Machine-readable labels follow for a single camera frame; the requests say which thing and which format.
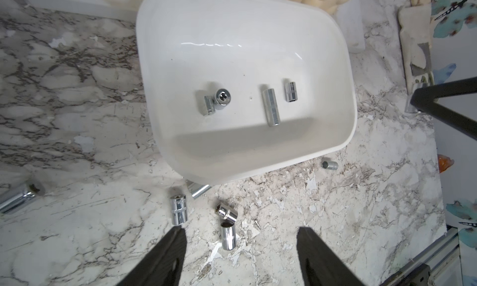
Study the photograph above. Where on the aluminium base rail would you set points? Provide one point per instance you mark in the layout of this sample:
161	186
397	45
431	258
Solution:
438	265

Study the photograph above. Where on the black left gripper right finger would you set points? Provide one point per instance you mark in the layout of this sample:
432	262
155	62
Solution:
319	265

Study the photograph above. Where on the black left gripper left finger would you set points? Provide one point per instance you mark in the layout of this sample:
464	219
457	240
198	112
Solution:
163	265

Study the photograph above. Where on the white storage box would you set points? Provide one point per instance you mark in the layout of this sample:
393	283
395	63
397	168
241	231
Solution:
189	49

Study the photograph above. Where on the grey patterned work glove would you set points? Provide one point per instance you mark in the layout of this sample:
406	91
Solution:
415	39

